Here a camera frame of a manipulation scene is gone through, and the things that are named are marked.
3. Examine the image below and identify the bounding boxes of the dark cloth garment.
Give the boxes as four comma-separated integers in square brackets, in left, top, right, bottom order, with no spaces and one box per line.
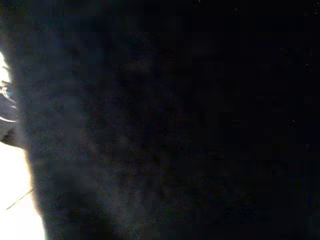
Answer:
[0,0,320,240]

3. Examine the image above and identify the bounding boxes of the dark item with white stripes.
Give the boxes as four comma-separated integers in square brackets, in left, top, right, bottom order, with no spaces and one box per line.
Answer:
[0,79,18,147]

